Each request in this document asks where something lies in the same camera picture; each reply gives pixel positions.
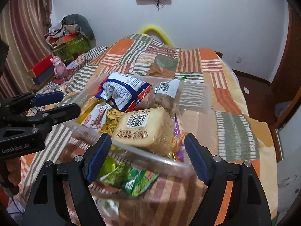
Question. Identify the orange patchwork blanket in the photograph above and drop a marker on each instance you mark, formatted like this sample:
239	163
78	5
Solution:
211	58

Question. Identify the yellow chips packet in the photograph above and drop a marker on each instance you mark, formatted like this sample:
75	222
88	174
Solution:
101	120

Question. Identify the dark grey box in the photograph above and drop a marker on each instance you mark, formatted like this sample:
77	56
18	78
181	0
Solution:
44	76

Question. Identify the brown label bread loaf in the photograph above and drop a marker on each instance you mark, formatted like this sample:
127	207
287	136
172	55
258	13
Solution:
150	131

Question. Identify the purple cake packet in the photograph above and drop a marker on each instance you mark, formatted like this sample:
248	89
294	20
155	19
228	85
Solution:
178	131

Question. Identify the clear plastic container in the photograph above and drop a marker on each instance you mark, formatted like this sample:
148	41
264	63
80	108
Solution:
145	155

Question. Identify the person's left hand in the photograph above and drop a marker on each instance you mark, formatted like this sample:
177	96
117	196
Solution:
14	171

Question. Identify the checkered patterned quilt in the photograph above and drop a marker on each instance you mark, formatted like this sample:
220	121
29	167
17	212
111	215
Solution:
77	62

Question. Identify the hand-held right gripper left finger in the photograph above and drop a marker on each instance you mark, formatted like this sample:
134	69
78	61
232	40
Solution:
98	157

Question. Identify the green jelly cup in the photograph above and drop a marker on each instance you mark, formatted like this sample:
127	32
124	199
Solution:
109	166

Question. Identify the blue white snack bag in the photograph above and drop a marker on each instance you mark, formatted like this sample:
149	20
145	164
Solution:
122	87

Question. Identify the pink rabbit toy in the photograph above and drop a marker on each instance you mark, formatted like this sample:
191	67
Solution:
58	66

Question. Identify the green snack packet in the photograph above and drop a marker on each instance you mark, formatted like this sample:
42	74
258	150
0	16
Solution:
131	179

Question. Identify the orange lidded cardboard box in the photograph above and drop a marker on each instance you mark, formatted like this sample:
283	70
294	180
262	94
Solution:
69	38

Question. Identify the wall outlet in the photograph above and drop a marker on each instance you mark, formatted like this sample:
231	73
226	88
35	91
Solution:
239	60

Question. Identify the red box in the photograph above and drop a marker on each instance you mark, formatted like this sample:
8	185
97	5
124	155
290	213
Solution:
41	64

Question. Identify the wooden wardrobe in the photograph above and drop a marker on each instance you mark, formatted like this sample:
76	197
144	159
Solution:
288	75

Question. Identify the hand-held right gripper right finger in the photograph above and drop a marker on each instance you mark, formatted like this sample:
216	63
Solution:
196	160

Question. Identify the striped brown curtain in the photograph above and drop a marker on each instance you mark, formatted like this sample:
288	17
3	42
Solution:
23	28

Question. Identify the white paper scrap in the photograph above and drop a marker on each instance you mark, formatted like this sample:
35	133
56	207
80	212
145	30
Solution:
246	90

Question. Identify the clear cookie bag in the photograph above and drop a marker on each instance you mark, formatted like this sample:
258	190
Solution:
162	98

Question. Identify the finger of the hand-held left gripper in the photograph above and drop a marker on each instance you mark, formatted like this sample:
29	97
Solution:
61	113
47	98

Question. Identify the yellow foam tube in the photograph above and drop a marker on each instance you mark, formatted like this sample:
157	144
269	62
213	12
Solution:
152	27

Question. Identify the green bag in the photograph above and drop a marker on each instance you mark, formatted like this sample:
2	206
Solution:
70	49

